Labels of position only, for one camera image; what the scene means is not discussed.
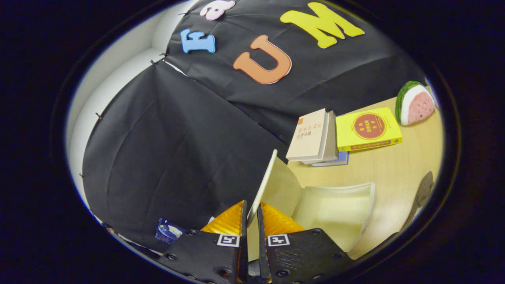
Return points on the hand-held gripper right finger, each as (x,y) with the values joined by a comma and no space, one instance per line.
(262,256)

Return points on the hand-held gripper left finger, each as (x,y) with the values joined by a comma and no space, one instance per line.
(244,256)

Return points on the cream fabric storage box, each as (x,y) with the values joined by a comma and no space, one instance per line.
(335,213)

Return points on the brown fuzzy shoe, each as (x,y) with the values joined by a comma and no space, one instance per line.
(424,189)

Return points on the blue packet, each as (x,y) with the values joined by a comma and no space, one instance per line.
(167,230)

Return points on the black backdrop cloth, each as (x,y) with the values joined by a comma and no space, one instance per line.
(177,157)

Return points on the blue book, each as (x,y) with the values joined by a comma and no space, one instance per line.
(342,159)

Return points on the beige book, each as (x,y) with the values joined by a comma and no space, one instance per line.
(307,134)

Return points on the yellow book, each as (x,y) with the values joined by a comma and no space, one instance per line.
(369,128)

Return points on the watermelon slice plush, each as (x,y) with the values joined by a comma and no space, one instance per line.
(420,106)

